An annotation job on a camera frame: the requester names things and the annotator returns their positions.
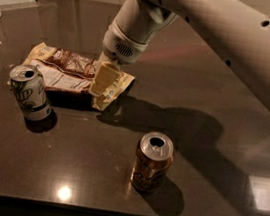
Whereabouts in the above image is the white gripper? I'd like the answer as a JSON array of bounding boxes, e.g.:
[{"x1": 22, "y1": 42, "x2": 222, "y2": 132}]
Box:
[{"x1": 89, "y1": 20, "x2": 147, "y2": 97}]

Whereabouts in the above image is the brown chip bag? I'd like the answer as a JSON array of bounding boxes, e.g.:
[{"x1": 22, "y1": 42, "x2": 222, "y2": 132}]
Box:
[{"x1": 23, "y1": 43, "x2": 134, "y2": 111}]

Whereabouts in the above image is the green white 7up can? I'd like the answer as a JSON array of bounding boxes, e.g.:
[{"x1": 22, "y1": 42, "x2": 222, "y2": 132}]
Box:
[{"x1": 9, "y1": 64, "x2": 52, "y2": 121}]

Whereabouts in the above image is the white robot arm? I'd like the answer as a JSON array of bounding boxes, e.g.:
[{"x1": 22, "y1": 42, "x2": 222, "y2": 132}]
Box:
[{"x1": 89, "y1": 0, "x2": 270, "y2": 112}]

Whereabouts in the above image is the orange soda can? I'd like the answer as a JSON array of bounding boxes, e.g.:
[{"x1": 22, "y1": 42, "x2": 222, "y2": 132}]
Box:
[{"x1": 130, "y1": 131, "x2": 174, "y2": 193}]

